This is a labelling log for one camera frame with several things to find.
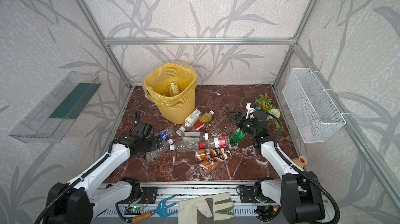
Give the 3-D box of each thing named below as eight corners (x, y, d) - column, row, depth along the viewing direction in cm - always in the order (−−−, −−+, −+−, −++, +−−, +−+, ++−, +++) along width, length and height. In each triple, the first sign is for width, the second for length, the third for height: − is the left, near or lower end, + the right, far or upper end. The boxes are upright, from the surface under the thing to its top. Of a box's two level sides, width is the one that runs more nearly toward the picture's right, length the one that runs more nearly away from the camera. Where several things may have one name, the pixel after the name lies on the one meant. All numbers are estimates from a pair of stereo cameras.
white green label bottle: (176, 134, 96) (174, 130, 92) (197, 113, 106) (196, 108, 102) (181, 138, 94) (180, 134, 90) (202, 116, 105) (201, 111, 101)
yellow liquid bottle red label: (192, 130, 98) (191, 125, 94) (207, 112, 108) (207, 106, 103) (200, 135, 96) (199, 130, 91) (215, 116, 105) (215, 110, 101)
